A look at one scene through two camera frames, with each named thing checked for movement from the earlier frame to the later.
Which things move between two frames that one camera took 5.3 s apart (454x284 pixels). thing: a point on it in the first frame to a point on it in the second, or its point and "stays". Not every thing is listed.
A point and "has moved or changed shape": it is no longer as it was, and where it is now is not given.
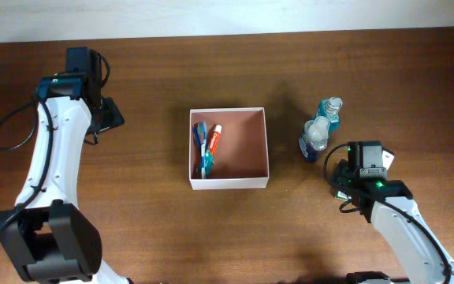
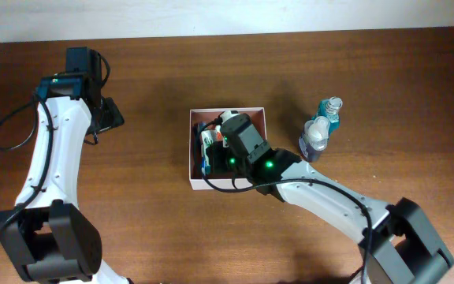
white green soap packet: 341,195 has moved or changed shape
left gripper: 113,116 stays
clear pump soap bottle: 314,137 stays
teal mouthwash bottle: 330,109 stays
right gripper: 342,174 to 218,162
